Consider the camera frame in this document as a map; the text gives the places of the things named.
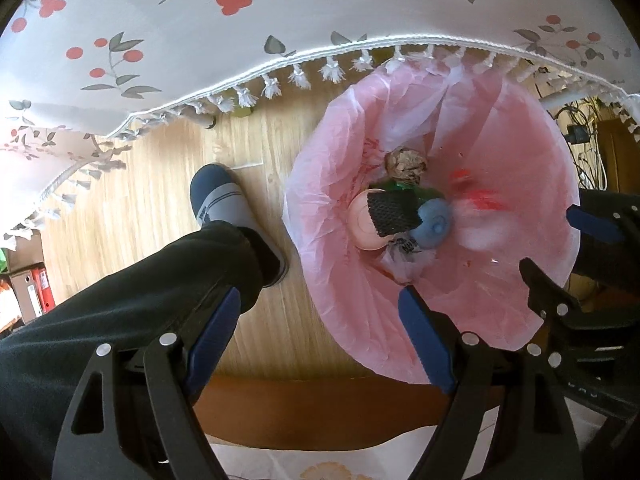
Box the peach silicone dome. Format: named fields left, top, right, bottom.
left=348, top=187, right=388, bottom=251

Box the black corrugated mesh sleeve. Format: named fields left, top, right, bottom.
left=367, top=191, right=423, bottom=237

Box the trash bin with pink bag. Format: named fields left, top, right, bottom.
left=282, top=62, right=583, bottom=386

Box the brown paper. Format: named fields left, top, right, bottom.
left=385, top=146, right=428, bottom=183

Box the cardboard box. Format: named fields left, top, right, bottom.
left=7, top=242, right=46, bottom=276

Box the floral tablecloth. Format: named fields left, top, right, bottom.
left=0, top=0, right=640, bottom=251

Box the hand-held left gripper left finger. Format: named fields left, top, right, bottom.
left=52, top=286, right=242, bottom=480

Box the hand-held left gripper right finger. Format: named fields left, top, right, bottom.
left=397, top=284, right=586, bottom=480

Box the clear plastic bottle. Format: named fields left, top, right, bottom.
left=447, top=167, right=506, bottom=253

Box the tangle of black cables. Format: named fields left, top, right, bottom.
left=557, top=100, right=608, bottom=191

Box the blue and grey slipper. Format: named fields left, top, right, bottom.
left=190, top=163, right=290, bottom=288

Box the red binder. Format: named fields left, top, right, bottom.
left=27, top=267, right=56, bottom=318

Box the white table leg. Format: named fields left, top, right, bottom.
left=542, top=87, right=586, bottom=111

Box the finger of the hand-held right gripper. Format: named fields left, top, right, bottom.
left=566, top=187, right=640, bottom=281
left=519, top=258, right=636, bottom=348

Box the grey printed plastic bag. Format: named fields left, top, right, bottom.
left=382, top=237, right=436, bottom=283

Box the wooden stool seat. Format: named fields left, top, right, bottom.
left=192, top=375, right=501, bottom=453

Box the dark green wrapper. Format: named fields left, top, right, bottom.
left=377, top=180, right=443, bottom=201

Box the person's trouser leg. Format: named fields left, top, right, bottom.
left=0, top=220, right=281, bottom=480

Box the white floral cushion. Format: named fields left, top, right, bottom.
left=210, top=425, right=451, bottom=480

